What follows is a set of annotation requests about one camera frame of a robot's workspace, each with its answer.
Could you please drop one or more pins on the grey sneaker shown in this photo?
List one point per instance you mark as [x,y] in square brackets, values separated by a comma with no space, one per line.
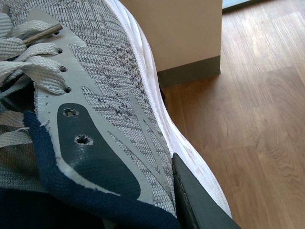
[85,140]

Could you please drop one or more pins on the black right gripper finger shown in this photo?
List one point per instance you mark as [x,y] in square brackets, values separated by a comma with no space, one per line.
[195,208]

